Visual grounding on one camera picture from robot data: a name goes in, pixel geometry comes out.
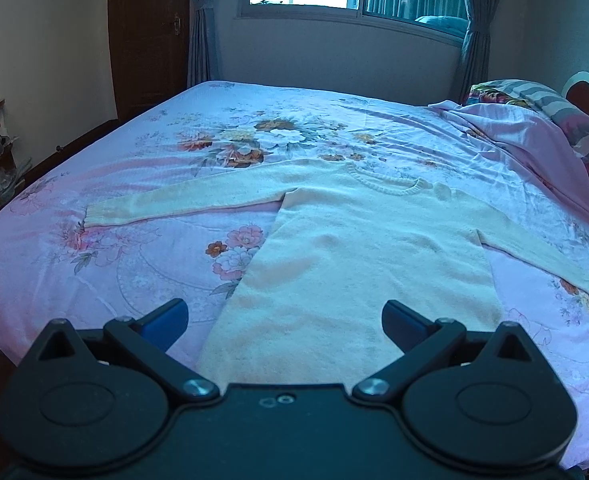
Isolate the cream knit sweater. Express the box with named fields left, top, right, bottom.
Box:
left=85, top=159, right=589, bottom=385

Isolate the floral pink bed sheet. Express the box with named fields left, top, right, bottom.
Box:
left=0, top=81, right=589, bottom=468

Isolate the pink blanket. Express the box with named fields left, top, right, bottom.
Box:
left=428, top=101, right=589, bottom=221

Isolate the striped floral pillow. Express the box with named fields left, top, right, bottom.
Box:
left=465, top=79, right=589, bottom=172

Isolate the dark wooden door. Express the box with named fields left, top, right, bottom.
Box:
left=108, top=0, right=190, bottom=122

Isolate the right blue curtain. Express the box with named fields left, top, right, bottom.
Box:
left=451, top=0, right=497, bottom=103

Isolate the blue curtain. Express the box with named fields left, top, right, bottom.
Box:
left=451, top=0, right=497, bottom=103
left=187, top=0, right=217, bottom=87

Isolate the left blue curtain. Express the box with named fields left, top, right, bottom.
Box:
left=187, top=0, right=217, bottom=87

